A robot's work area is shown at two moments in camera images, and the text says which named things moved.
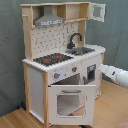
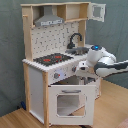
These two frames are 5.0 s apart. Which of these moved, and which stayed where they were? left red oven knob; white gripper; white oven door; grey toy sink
Moved: white gripper
Stayed: left red oven knob; white oven door; grey toy sink
